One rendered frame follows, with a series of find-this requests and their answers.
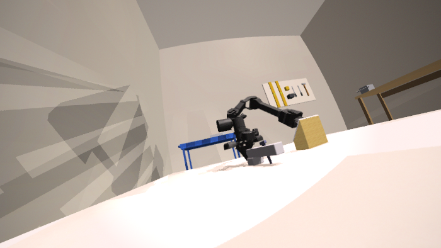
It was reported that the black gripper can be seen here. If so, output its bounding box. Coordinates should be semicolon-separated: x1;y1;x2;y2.
224;127;263;160

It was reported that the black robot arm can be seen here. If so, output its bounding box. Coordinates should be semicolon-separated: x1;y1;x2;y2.
216;96;304;141

